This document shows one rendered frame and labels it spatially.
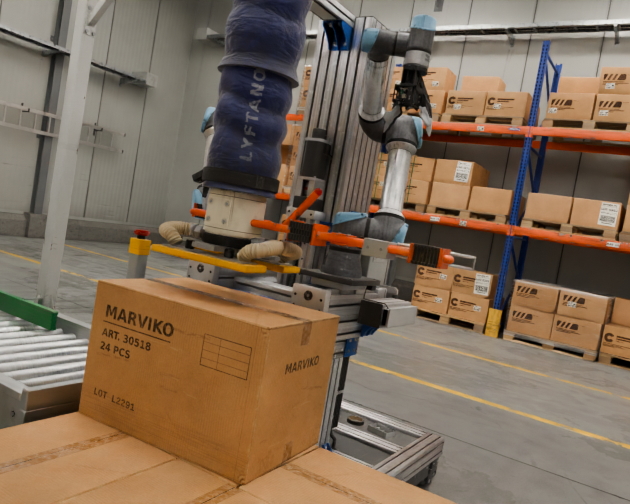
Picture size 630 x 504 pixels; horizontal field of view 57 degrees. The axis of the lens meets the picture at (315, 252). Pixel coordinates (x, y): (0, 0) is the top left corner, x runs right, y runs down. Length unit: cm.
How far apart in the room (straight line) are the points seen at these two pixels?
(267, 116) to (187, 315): 59
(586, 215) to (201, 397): 741
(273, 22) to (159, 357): 96
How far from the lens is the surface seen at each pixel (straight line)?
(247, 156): 162
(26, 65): 1203
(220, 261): 156
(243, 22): 170
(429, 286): 900
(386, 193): 210
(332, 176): 230
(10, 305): 300
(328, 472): 169
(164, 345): 162
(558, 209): 858
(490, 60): 1071
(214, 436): 155
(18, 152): 1193
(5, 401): 195
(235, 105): 165
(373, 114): 215
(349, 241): 149
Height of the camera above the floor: 122
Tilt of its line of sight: 3 degrees down
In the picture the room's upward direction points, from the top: 10 degrees clockwise
